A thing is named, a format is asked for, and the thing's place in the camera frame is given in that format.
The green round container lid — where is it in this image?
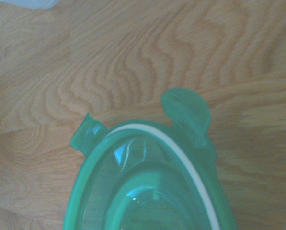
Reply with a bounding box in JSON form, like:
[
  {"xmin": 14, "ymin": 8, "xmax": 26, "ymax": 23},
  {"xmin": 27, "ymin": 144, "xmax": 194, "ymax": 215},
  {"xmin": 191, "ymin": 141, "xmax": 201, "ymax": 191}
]
[{"xmin": 65, "ymin": 87, "xmax": 238, "ymax": 230}]

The clear pitcher with blue lid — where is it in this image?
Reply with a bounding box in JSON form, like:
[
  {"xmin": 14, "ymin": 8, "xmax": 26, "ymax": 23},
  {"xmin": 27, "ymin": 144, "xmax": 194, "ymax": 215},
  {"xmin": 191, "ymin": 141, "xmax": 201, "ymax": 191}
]
[{"xmin": 0, "ymin": 0, "xmax": 60, "ymax": 11}]

